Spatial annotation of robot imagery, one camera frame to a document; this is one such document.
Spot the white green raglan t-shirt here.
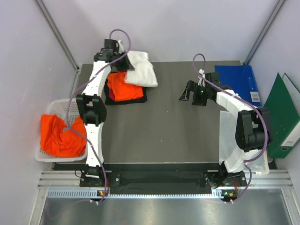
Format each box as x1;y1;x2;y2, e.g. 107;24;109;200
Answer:
124;51;158;88

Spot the green lever arch binder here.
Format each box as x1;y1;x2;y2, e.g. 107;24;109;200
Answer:
264;74;300;158

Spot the blue plastic folder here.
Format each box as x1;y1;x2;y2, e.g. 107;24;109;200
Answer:
215;65;262;106

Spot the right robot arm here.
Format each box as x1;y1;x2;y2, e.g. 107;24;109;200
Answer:
179;69;272;186

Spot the crumpled orange t-shirt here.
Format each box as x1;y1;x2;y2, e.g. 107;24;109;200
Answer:
40;114;87;158

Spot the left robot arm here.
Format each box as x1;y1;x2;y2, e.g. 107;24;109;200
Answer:
75;39;135;188

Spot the orange t-shirt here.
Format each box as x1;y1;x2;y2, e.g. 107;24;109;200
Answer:
107;72;144;102
40;114;87;158

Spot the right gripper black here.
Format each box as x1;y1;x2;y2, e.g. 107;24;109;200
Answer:
180;81;211;106

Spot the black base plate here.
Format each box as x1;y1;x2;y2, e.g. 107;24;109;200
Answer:
79;170;247;194

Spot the perforated cable duct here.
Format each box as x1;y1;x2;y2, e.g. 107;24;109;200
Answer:
46;188;238;199

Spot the translucent plastic sleeve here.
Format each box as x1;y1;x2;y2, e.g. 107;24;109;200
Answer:
219;111;261;173

